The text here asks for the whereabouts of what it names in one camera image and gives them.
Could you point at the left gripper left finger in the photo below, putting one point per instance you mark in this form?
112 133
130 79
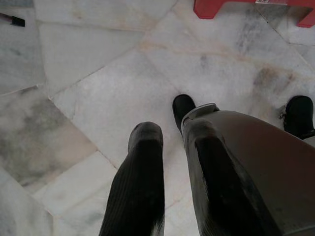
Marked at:
137 191

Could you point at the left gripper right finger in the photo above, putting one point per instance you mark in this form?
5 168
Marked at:
221 196

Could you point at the black robot right foot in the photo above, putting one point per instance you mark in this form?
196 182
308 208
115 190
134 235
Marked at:
299 115

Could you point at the red plastic stool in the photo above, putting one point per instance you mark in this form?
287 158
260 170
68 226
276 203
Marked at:
246 9

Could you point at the marble table red edge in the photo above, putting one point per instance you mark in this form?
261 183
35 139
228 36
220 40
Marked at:
17 22

